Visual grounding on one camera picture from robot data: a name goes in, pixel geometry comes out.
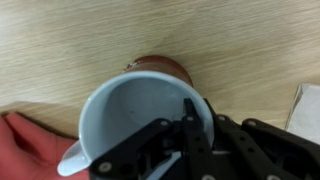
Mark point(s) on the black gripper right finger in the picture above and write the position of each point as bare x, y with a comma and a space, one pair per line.
260, 150

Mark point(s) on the red cup white inside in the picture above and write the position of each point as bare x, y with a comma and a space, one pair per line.
133, 100

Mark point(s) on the red orange cloth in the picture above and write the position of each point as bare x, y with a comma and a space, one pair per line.
26, 153

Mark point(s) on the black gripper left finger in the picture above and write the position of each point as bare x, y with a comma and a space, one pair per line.
193, 143

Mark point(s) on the brown paper napkin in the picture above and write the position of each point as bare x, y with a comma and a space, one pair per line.
308, 113

